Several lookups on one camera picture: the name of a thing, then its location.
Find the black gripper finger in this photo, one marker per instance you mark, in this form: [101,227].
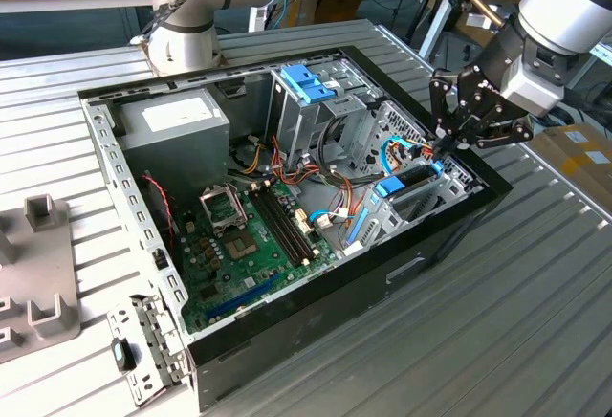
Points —
[437,96]
[511,132]

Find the hard disk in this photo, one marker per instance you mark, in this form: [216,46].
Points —
[389,186]

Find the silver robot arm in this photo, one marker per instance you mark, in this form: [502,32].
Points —
[564,10]

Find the silver disk bay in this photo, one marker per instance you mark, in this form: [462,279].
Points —
[382,211]

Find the large brown cardboard box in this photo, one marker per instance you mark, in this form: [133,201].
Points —
[466,37]

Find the perforated metal drive cage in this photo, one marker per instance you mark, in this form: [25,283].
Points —
[399,118]

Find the cardboard box white labels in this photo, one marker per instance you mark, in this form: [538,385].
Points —
[574,173]

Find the blue drive latch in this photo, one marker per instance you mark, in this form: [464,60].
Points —
[306,83]

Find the small brown cardboard box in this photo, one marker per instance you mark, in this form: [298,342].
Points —
[334,8]

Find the silver drive cage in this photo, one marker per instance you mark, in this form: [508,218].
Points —
[296,120]

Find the black RAM slot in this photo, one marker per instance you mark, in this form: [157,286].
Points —
[293,220]
[281,226]
[276,229]
[287,223]

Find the black PC case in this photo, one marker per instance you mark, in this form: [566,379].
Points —
[334,321]

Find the grey power supply unit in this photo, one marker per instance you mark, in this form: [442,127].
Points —
[177,149]

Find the blue expansion slot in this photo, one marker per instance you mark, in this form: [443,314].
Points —
[244,297]

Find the green motherboard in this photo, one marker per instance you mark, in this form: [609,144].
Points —
[225,288]

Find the small black flange clip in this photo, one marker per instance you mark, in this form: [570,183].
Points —
[159,259]

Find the hinged metal slot retainer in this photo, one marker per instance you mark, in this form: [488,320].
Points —
[153,335]

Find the black latch blue button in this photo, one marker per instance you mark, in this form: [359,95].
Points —
[123,357]

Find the grey parts rack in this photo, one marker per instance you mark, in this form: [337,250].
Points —
[43,264]

